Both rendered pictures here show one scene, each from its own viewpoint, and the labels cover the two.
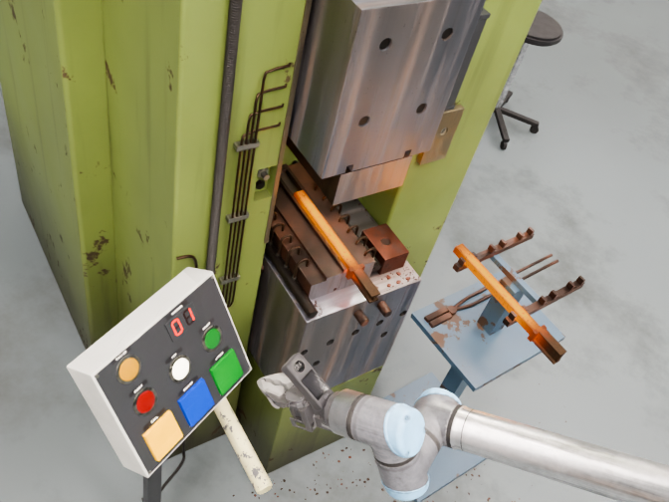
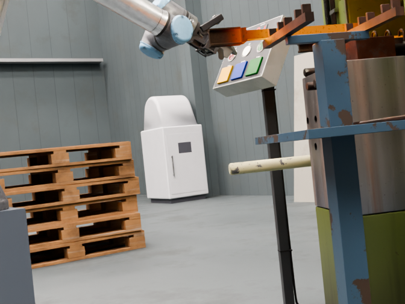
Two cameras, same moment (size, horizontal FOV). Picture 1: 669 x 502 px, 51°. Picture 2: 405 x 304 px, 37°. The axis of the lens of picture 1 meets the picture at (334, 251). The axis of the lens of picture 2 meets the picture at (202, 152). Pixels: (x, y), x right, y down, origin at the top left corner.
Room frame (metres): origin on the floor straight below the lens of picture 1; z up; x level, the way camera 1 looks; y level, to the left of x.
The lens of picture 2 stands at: (2.01, -1.90, 0.70)
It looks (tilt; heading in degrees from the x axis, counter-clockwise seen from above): 0 degrees down; 125
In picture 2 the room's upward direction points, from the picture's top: 6 degrees counter-clockwise
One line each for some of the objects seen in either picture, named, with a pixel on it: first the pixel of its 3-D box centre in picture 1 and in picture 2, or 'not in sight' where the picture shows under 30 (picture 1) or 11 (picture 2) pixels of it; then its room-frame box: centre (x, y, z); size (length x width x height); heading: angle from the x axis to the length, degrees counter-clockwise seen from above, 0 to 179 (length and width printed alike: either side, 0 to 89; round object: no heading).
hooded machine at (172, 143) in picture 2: not in sight; (172, 148); (-3.55, 5.18, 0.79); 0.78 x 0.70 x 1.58; 159
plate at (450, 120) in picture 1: (439, 134); not in sight; (1.55, -0.18, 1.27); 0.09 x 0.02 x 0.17; 133
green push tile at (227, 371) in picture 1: (225, 371); (254, 67); (0.84, 0.16, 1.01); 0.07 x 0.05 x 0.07; 158
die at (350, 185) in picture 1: (327, 125); not in sight; (1.39, 0.10, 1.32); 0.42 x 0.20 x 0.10; 43
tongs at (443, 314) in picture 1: (496, 287); (399, 118); (1.59, -0.54, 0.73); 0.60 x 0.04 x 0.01; 137
